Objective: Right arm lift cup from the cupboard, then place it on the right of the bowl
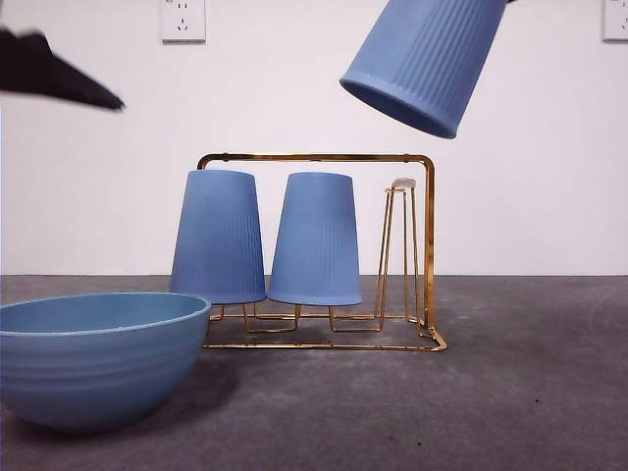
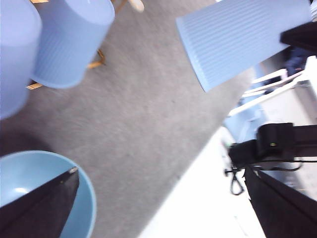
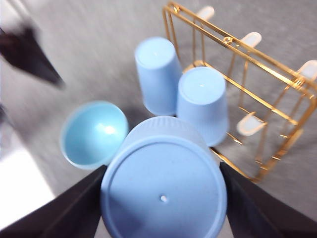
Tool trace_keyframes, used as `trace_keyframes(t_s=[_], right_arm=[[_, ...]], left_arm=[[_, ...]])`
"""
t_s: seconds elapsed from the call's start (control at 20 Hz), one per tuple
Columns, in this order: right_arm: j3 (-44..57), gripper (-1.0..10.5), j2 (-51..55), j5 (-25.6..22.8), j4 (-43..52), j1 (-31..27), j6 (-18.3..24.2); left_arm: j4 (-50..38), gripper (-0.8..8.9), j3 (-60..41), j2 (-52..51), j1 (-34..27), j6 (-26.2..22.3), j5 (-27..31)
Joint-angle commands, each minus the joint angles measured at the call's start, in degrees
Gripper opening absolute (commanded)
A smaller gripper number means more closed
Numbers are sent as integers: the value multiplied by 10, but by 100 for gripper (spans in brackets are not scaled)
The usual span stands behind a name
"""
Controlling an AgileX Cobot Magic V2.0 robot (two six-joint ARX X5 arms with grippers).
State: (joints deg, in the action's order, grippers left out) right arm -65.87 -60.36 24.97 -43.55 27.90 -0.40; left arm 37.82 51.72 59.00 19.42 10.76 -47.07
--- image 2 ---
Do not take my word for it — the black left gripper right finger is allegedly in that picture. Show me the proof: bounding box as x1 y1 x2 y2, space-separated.
244 166 317 238

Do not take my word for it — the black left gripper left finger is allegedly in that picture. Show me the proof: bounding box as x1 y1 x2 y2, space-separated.
0 167 80 238

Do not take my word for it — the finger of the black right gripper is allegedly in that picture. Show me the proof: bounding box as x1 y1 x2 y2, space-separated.
279 21 317 54

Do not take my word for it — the light blue ribbed cup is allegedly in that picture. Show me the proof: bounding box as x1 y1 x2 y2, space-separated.
175 0 313 93
31 0 116 89
0 0 42 120

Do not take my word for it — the blue bowl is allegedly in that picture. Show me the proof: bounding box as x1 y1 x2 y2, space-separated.
0 150 98 238

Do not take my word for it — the white metal frame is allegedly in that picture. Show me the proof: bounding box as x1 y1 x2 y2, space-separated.
227 55 317 117

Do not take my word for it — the black cable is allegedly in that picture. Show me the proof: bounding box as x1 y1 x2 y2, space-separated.
224 166 245 196

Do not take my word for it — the gold wire cup rack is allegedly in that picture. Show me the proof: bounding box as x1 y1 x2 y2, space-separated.
25 0 145 90

